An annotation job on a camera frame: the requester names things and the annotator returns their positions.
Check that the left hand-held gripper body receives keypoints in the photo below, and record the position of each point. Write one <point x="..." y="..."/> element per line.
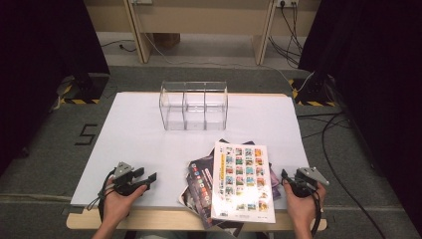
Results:
<point x="126" y="184"/>

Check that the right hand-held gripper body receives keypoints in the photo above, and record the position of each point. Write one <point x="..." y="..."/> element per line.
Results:
<point x="307" y="182"/>

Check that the white book with picture grid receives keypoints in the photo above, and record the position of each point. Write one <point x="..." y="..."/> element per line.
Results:
<point x="244" y="182"/>

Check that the black magazine with red print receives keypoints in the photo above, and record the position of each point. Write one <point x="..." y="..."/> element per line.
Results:
<point x="229" y="229"/>

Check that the clear acrylic book rack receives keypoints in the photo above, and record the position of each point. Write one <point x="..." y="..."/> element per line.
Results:
<point x="194" y="109"/>

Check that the person's left hand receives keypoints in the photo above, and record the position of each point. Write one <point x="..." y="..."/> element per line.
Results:
<point x="116" y="207"/>

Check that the person's right hand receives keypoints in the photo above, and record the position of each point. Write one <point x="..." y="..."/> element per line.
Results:
<point x="303" y="210"/>

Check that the light wooden table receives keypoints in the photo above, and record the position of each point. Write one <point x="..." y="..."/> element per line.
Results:
<point x="149" y="220"/>

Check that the white table cover sheet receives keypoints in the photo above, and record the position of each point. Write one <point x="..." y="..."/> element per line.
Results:
<point x="142" y="132"/>

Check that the black stand base striped tape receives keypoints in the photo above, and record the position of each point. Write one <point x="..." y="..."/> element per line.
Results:
<point x="315" y="91"/>
<point x="89" y="89"/>

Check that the black curtain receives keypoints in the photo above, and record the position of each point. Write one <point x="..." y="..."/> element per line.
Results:
<point x="40" y="66"/>
<point x="381" y="83"/>

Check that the brown cardboard box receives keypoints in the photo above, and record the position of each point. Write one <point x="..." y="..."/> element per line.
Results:
<point x="167" y="40"/>

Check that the beige wooden desk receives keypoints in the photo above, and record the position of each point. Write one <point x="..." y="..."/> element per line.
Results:
<point x="199" y="18"/>

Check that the white wall power outlet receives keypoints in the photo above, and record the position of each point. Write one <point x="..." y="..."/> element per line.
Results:
<point x="288" y="2"/>

